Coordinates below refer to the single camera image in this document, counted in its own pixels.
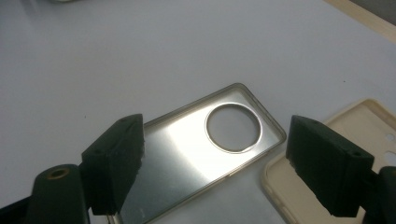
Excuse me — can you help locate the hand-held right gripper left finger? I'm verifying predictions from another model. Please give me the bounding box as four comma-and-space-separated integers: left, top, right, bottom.
81, 113, 146, 217

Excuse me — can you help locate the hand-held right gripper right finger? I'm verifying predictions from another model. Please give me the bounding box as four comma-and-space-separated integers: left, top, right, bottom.
285, 115, 375, 217

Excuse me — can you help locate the cream phone case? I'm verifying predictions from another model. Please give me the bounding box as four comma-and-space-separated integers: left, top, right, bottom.
262, 98, 396, 224

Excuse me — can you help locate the clear silver-rimmed phone case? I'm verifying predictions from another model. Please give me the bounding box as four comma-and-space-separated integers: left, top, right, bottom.
106, 82, 288, 224

